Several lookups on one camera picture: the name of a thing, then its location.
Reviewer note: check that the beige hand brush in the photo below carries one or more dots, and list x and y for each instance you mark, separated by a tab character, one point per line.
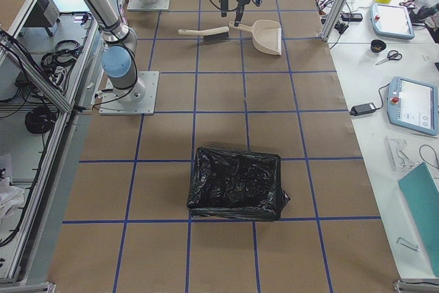
213	34

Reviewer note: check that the beige plastic dustpan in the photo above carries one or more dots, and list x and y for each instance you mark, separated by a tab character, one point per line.
266	35

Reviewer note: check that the bin with black bag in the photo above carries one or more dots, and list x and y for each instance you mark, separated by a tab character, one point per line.
237	185

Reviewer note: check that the small black bowl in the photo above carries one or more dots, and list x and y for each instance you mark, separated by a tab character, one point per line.
377	46

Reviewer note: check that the far teach pendant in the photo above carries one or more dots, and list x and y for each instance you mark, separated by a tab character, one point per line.
391	21

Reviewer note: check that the teach pendant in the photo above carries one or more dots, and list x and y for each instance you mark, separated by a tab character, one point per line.
414	105
391	21

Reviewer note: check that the black power adapter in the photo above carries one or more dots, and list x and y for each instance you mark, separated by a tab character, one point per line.
363	109

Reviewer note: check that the scissors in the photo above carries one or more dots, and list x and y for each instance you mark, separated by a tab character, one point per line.
392	55

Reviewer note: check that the grey control box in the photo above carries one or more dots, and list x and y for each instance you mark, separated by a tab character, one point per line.
44	14

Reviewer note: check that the near teach pendant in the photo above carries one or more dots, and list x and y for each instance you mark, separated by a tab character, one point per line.
414	105

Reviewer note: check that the teal folder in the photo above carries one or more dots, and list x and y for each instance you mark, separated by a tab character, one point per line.
421	196

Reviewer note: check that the hex key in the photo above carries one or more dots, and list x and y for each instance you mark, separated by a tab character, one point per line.
402	241

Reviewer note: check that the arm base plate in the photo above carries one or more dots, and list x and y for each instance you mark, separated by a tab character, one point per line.
140	100
148	5

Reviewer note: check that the aluminium frame post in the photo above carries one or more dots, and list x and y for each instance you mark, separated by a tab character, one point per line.
337	1

